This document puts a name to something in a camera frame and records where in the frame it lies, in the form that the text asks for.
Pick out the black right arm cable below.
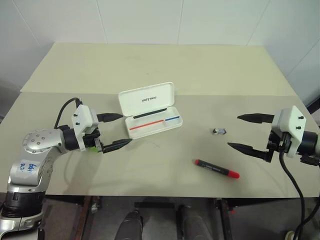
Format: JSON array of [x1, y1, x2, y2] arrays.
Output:
[[279, 147, 316, 240]]

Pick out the black whiteboard marker red cap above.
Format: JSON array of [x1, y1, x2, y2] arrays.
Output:
[[192, 158, 241, 180]]

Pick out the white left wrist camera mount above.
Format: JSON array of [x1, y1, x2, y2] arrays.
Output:
[[70, 104, 100, 152]]

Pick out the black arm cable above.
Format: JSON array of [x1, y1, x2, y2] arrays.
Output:
[[53, 96, 83, 131], [279, 147, 316, 240]]

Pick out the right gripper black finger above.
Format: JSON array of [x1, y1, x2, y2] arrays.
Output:
[[236, 113, 276, 125], [227, 141, 274, 164]]

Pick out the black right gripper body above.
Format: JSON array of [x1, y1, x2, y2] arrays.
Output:
[[266, 129, 292, 154]]

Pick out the dark rounded shape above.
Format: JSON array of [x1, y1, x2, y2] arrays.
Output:
[[118, 209, 145, 240]]

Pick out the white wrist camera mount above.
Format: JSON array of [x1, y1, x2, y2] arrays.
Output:
[[70, 104, 100, 152], [271, 104, 307, 158]]

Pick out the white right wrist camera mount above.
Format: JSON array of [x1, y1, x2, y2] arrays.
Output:
[[271, 104, 307, 158]]

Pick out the black table crossbar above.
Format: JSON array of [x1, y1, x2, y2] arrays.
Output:
[[134, 201, 176, 209]]

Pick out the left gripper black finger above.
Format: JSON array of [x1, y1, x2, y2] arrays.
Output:
[[96, 113, 124, 124], [102, 138, 133, 154]]

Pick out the white hinged pencil case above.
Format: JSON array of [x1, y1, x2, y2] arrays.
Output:
[[118, 81, 184, 140]]

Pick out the rusty brown table leg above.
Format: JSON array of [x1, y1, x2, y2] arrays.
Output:
[[74, 195, 103, 240]]

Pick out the black metal table leg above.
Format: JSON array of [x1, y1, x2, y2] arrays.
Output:
[[214, 197, 237, 240]]

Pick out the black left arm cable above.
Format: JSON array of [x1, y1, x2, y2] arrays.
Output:
[[53, 96, 83, 131]]

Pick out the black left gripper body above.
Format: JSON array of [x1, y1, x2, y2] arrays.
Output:
[[83, 127, 105, 154]]

